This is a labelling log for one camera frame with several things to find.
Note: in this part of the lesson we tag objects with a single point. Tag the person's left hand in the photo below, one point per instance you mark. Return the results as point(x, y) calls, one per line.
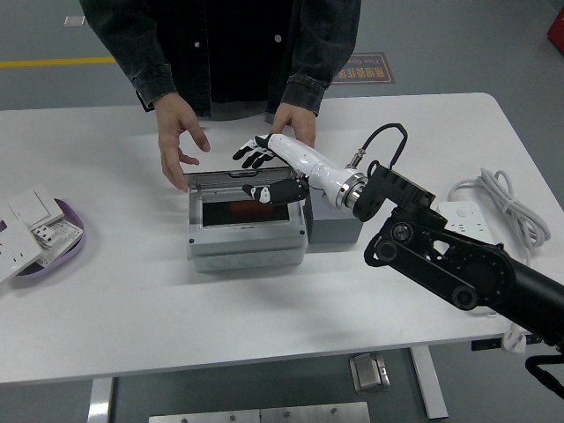
point(295, 121)

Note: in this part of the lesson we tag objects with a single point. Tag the large white socket panel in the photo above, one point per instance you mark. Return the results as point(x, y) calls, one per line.
point(15, 251)

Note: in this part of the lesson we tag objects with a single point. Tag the person's right forearm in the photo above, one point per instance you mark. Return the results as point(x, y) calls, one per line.
point(132, 48)

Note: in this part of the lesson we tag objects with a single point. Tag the white table leg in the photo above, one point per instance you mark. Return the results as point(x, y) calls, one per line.
point(100, 401)
point(429, 383)

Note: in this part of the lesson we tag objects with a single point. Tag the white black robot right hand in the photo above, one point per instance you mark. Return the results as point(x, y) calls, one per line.
point(304, 156)

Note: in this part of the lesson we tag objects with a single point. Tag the white power strip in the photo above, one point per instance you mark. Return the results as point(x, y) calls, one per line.
point(462, 218)

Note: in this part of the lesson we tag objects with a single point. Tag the metal floor socket box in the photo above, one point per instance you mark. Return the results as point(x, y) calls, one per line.
point(369, 372)

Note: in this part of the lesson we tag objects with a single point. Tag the brown floor sign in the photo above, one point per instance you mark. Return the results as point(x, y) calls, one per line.
point(372, 70)

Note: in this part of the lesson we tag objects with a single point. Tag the person's right hand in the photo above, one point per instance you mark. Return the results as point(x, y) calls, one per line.
point(174, 128)

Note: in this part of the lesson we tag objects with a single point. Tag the yellow floor tape line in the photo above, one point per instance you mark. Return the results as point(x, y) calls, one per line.
point(53, 61)

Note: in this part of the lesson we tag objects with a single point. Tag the grey cube block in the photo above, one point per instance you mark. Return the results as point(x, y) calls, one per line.
point(335, 229)

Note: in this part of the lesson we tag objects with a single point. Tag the purple plastic tray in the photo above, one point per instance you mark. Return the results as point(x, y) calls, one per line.
point(66, 253)

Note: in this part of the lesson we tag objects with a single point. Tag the metal base plate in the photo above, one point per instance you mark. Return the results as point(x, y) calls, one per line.
point(264, 414)

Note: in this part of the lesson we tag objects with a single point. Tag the person's left forearm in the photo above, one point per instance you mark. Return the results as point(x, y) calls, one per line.
point(321, 57)

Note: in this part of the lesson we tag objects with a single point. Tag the small metal floor plate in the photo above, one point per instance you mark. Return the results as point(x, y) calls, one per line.
point(74, 20)

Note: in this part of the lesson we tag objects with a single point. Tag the person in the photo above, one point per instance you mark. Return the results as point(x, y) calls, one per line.
point(233, 53)

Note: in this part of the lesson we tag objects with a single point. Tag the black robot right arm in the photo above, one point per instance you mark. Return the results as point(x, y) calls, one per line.
point(462, 264)

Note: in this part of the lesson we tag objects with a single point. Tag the white socket module with holes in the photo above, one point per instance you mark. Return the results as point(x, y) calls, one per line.
point(59, 231)

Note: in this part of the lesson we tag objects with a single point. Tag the red bin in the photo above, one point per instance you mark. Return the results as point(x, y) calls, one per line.
point(557, 26)

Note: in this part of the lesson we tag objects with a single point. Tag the grey junction box clear lid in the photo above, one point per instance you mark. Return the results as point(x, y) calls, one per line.
point(247, 244)

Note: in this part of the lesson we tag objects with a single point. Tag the black under-table bracket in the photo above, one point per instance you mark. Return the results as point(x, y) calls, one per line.
point(484, 344)

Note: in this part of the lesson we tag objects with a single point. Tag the orange cylinder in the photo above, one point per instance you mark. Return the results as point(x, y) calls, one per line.
point(244, 207)

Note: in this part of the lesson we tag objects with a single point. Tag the white wall switch panel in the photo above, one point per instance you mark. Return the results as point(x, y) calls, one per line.
point(33, 205)

